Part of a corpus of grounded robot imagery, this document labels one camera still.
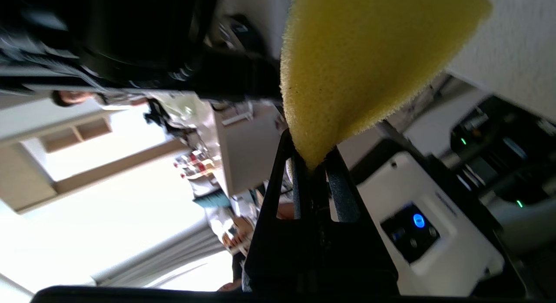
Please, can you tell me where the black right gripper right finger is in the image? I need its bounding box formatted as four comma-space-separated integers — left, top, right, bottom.
316, 147, 398, 294

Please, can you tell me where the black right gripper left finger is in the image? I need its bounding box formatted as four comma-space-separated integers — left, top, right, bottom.
242, 129, 321, 293

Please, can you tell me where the yellow green sponge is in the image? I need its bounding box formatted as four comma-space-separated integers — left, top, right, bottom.
280, 0, 493, 171

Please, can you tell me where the white black robot base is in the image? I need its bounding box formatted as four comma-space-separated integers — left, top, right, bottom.
450, 94, 556, 256

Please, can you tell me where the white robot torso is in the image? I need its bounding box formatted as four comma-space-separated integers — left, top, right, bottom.
350, 150, 506, 297

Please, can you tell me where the grey curtain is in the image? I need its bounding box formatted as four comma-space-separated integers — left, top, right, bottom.
91, 220, 231, 290

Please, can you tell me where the beige open shelf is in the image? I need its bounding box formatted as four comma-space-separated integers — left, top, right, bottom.
37, 116, 113, 155

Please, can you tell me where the person in white shirt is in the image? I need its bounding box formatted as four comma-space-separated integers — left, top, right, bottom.
51, 89, 148, 110

